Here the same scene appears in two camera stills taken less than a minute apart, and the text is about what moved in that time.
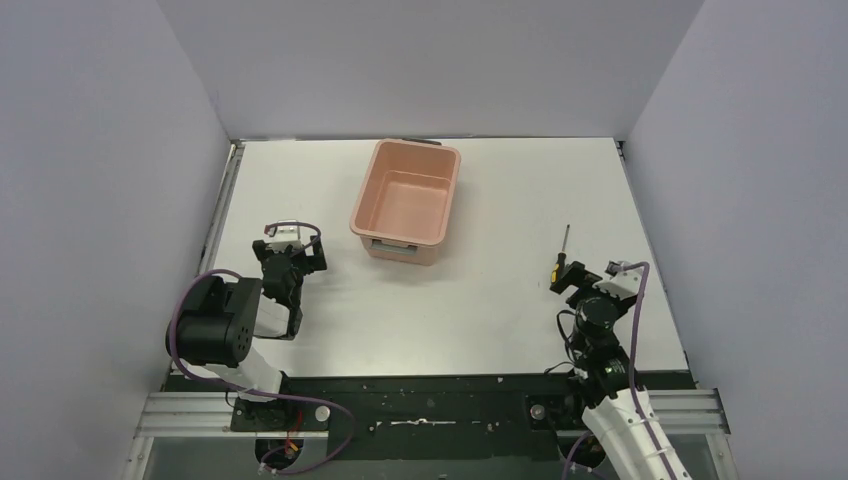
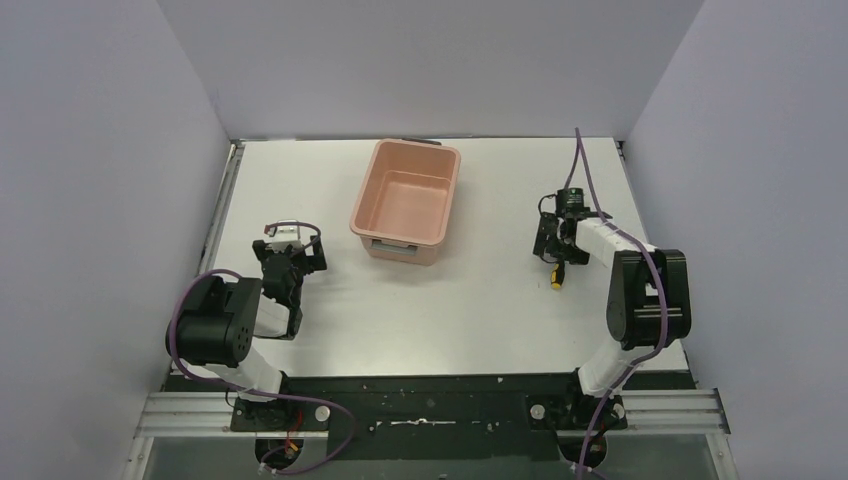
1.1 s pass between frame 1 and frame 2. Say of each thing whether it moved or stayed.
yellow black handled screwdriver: stayed
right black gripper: moved
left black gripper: stayed
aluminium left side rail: stayed
